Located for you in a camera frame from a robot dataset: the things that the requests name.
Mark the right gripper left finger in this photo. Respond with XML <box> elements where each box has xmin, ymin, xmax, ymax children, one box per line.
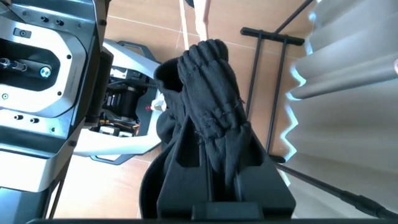
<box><xmin>157</xmin><ymin>115</ymin><xmax>213</xmax><ymax>218</ymax></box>

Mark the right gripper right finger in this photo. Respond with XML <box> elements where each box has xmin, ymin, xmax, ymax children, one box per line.
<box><xmin>238</xmin><ymin>129</ymin><xmax>297</xmax><ymax>218</ymax></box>

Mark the black garment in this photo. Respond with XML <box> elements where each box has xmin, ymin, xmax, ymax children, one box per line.
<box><xmin>139</xmin><ymin>39</ymin><xmax>252</xmax><ymax>218</ymax></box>

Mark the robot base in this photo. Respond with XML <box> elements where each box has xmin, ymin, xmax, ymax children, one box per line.
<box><xmin>0</xmin><ymin>0</ymin><xmax>170</xmax><ymax>224</ymax></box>

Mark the black clothes rack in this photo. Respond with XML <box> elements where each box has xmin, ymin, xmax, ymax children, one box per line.
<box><xmin>240</xmin><ymin>0</ymin><xmax>398</xmax><ymax>220</ymax></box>

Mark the beige curtain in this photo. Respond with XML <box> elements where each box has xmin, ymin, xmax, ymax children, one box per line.
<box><xmin>279</xmin><ymin>0</ymin><xmax>398</xmax><ymax>218</ymax></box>

